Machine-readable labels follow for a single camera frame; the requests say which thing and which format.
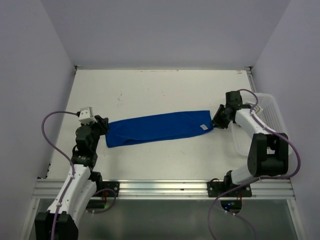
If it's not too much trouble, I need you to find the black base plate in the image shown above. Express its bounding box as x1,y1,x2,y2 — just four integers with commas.
93,180,120,198
206,178,253,198

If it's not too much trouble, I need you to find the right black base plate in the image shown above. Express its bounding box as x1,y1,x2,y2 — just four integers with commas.
206,178,253,198

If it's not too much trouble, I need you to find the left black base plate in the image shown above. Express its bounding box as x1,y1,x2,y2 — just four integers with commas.
93,180,120,198

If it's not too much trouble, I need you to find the aluminium mounting rail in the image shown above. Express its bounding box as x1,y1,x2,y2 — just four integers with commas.
32,179,295,200

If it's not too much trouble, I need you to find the blue towel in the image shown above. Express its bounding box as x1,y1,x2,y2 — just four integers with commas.
105,110,214,148

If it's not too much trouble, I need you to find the white plastic basket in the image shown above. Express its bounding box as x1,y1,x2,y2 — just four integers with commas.
229,93,289,157

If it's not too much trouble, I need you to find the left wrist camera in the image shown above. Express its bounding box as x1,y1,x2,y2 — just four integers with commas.
78,107,96,125

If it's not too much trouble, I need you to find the rabbit print towel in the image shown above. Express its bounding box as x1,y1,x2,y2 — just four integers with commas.
253,105,263,115

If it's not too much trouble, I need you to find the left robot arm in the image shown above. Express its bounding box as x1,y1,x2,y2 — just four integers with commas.
34,111,110,240

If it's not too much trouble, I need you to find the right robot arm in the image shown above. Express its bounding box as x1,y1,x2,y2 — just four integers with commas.
211,90,289,197

